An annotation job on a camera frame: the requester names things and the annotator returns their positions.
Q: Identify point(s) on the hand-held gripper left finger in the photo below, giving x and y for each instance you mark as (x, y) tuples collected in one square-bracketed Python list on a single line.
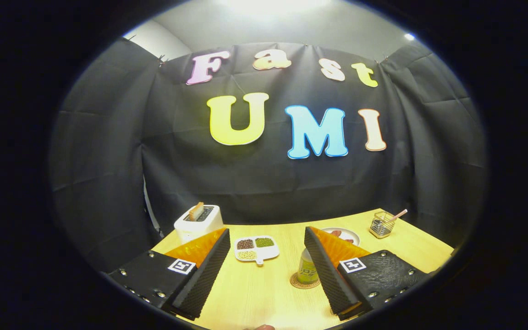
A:
[(204, 279)]

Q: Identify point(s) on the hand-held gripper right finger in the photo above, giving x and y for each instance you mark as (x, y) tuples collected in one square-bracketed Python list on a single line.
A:
[(330, 279)]

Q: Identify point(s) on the silver juice bottle green label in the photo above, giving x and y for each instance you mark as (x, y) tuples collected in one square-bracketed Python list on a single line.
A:
[(307, 270)]

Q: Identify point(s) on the round cork coaster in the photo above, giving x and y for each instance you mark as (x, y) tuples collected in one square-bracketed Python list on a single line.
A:
[(298, 283)]

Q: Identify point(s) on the white oval plate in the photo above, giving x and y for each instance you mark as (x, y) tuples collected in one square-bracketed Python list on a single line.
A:
[(353, 234)]

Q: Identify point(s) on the white toaster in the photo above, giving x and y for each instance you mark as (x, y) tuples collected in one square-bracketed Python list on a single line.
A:
[(195, 229)]

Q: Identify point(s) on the wooden table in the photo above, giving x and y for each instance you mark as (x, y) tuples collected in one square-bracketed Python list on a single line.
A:
[(255, 293)]

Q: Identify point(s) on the white divided dish with beans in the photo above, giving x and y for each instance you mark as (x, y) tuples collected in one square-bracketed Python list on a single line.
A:
[(268, 252)]

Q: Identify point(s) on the toast slice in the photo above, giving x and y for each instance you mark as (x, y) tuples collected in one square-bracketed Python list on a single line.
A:
[(196, 211)]

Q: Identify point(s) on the clear square holder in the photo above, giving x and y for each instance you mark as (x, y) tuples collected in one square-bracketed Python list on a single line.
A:
[(381, 225)]

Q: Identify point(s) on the pink straw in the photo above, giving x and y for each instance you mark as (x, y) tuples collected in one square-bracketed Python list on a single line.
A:
[(400, 214)]

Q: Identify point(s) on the black backdrop cloth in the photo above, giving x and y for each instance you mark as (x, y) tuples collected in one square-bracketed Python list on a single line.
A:
[(108, 137)]

